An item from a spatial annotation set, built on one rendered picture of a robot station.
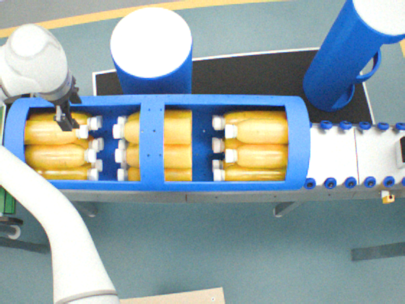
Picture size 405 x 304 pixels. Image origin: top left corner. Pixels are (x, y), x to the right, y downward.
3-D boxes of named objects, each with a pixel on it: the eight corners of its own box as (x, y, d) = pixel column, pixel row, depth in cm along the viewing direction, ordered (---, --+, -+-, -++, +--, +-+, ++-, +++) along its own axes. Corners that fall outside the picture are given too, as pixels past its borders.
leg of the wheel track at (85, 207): (97, 216, 243) (69, 197, 183) (87, 216, 243) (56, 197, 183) (97, 206, 245) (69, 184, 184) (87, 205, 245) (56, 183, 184)
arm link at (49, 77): (66, 43, 94) (9, 61, 93) (48, 6, 79) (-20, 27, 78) (75, 87, 92) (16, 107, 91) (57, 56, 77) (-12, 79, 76)
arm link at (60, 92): (70, 52, 94) (75, 63, 100) (30, 53, 94) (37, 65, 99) (65, 93, 92) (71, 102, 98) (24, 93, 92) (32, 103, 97)
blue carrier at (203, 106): (293, 202, 149) (315, 169, 123) (27, 200, 148) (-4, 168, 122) (287, 122, 161) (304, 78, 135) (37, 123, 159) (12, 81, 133)
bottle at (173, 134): (191, 113, 132) (118, 114, 132) (191, 138, 130) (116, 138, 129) (191, 124, 139) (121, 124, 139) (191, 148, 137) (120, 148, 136)
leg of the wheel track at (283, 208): (283, 216, 246) (314, 197, 185) (273, 217, 245) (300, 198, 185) (283, 206, 247) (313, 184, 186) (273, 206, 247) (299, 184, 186)
